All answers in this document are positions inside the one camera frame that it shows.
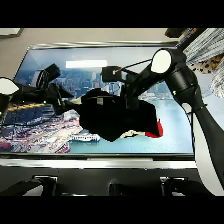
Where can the black garment with white panels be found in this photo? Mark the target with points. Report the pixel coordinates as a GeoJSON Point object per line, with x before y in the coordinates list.
{"type": "Point", "coordinates": [113, 115]}

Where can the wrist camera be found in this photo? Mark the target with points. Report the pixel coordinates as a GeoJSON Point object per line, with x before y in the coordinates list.
{"type": "Point", "coordinates": [50, 71]}
{"type": "Point", "coordinates": [110, 74]}

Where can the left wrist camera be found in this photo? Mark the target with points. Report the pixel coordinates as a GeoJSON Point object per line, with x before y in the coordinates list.
{"type": "Point", "coordinates": [50, 71]}

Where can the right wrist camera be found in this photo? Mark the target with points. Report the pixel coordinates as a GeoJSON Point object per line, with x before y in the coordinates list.
{"type": "Point", "coordinates": [110, 74]}

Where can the grey striped garment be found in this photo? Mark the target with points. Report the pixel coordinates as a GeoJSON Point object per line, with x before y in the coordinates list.
{"type": "Point", "coordinates": [205, 43]}

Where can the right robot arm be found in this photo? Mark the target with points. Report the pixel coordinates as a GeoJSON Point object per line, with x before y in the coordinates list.
{"type": "Point", "coordinates": [181, 80]}

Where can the spotted garment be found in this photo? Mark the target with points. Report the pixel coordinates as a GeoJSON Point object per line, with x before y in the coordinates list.
{"type": "Point", "coordinates": [208, 65]}

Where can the silver frame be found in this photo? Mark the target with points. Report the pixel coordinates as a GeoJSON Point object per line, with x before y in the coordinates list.
{"type": "Point", "coordinates": [100, 163]}

